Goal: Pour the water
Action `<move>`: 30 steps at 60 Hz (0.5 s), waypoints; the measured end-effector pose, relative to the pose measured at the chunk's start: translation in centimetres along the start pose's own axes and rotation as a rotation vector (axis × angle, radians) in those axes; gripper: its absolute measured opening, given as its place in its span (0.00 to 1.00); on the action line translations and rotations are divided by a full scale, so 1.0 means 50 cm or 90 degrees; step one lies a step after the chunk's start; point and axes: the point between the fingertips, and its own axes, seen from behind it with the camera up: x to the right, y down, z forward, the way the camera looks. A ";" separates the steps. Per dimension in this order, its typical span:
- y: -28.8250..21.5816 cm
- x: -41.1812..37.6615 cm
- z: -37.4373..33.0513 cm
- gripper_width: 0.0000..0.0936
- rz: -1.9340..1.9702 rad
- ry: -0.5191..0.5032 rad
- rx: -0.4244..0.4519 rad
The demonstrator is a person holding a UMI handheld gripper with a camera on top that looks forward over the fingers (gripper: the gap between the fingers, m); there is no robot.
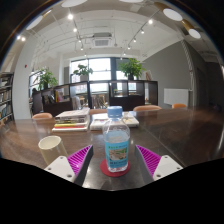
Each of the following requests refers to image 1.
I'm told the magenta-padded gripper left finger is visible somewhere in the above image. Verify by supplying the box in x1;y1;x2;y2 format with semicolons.
44;144;95;187

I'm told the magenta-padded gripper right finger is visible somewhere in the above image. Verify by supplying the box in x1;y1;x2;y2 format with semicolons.
134;144;185;186

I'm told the clear blue-capped water bottle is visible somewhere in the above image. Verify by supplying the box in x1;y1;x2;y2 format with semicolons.
102;105;131;173

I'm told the flat round red coaster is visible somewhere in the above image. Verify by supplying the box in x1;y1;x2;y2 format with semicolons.
100;158;132;178

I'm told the flat white magazine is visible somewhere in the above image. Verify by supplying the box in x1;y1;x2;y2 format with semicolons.
89;111;140;131

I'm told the dark low shelf unit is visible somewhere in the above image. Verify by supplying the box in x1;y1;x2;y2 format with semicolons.
31;79;159;118

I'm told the tall bookshelf with books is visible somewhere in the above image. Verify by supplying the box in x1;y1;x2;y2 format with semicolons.
0;72;15;125

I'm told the group of potted green plants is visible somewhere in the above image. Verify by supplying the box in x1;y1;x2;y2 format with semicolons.
38;58;147;91

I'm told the white ceiling air conditioner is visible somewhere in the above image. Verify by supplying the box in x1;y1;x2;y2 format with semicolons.
92;32;113;48

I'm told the group of ceiling spotlights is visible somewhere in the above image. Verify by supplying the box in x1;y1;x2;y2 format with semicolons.
16;13;154;51

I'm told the group of round ceiling lights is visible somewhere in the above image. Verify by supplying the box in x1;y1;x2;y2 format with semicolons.
25;0;202;40

